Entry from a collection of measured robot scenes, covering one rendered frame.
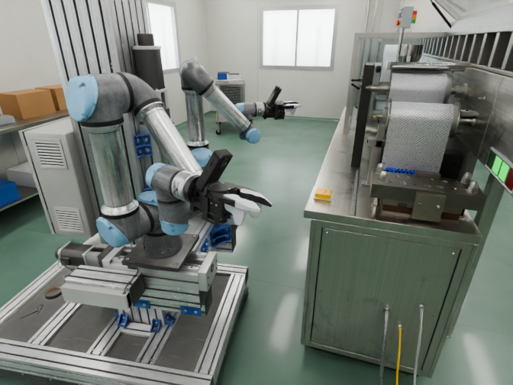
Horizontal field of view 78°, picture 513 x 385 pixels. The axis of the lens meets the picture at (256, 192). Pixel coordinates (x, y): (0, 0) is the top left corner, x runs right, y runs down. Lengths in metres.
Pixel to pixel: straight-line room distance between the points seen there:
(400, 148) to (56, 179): 1.44
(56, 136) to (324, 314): 1.40
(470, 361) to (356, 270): 0.95
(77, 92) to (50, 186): 0.67
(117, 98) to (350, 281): 1.18
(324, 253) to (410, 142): 0.60
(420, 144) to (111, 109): 1.19
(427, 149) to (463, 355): 1.21
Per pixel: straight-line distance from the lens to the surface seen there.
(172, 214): 0.87
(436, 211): 1.41
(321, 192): 1.48
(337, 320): 1.71
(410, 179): 1.47
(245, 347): 1.98
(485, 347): 2.36
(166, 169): 0.85
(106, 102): 0.98
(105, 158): 1.03
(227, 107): 1.56
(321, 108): 7.18
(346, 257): 1.47
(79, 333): 1.98
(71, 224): 1.61
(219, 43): 7.68
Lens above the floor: 1.54
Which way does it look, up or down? 25 degrees down
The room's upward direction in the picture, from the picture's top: straight up
